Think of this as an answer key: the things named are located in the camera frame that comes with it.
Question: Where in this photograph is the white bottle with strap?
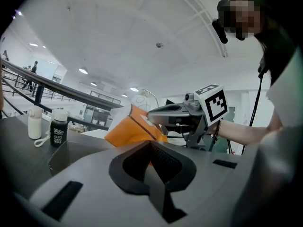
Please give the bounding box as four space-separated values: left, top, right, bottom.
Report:
27 105 52 148

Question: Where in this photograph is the dark string bracelet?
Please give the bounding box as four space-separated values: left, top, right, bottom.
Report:
211 119 223 145

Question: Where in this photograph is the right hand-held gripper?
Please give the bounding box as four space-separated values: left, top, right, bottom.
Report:
146 84 230 150

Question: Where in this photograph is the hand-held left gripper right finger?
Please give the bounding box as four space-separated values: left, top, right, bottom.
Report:
150 140 197 192

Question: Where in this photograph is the black bottle with white lid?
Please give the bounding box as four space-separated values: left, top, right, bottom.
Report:
49 109 70 148

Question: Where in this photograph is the brass desk lamp globe shade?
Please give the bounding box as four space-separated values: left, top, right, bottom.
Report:
131 88 162 115

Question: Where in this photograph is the person's right forearm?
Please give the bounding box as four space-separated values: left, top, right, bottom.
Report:
207 119 284 147

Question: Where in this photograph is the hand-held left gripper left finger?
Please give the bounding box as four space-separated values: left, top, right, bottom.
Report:
108 140 152 196

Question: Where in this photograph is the black head-mounted camera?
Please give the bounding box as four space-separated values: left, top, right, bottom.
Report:
211 18 229 44

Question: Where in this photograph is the black metal railing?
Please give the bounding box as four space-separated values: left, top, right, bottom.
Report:
0 55 124 131

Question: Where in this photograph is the white ceiling track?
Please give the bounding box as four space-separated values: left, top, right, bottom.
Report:
165 0 230 58

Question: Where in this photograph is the person's white shirt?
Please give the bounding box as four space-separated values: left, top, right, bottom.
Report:
266 48 303 133

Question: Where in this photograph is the black camera cable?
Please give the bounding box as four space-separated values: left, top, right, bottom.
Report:
241 57 270 155

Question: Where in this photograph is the orange tissue pack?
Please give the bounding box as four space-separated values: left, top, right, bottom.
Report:
104 104 169 149

